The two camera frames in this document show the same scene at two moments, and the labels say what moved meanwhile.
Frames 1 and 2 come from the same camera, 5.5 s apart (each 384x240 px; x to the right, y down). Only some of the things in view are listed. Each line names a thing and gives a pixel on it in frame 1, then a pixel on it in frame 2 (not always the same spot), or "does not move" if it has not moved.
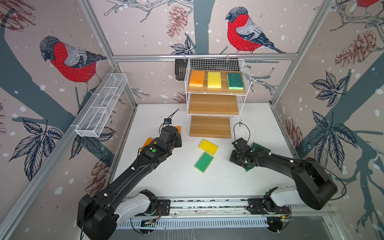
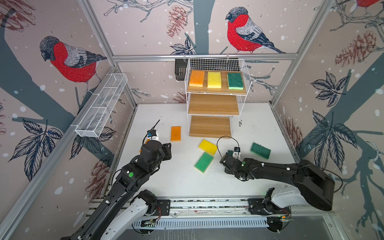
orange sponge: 197,78 does not move
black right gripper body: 236,158 → 229,172
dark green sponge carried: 235,81 does not move
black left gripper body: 177,142 → 165,153
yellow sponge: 214,80 does not move
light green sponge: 204,162 does not move
